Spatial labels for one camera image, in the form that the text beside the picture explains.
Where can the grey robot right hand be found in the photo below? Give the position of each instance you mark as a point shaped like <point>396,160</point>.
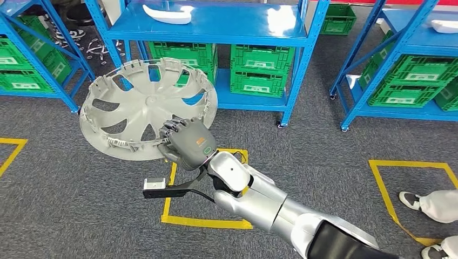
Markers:
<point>193,143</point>

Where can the grey plastic wheel cover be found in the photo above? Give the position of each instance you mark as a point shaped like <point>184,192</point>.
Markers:
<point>143,107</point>

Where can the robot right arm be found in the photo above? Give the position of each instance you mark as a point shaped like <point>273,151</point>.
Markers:
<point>257,203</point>

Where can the blue metal shelf rack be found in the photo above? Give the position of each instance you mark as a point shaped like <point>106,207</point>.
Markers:
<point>214,32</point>
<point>411,37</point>
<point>10,9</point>

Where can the white curved plastic part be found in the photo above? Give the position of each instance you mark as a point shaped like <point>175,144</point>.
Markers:
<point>445,26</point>
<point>168,16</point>

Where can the yellow floor tape square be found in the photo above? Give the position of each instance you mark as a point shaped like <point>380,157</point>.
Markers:
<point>200,222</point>

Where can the person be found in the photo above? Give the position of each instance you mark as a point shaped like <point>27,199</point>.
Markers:
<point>440,207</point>
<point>69,34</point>

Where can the black round stool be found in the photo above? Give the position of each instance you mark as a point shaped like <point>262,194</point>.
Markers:
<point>86,14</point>

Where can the red barrier band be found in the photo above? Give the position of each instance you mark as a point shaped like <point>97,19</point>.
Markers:
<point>393,1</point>

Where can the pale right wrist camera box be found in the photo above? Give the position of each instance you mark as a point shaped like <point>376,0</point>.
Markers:
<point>154,183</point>

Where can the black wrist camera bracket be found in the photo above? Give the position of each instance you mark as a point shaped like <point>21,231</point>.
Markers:
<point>164,193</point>

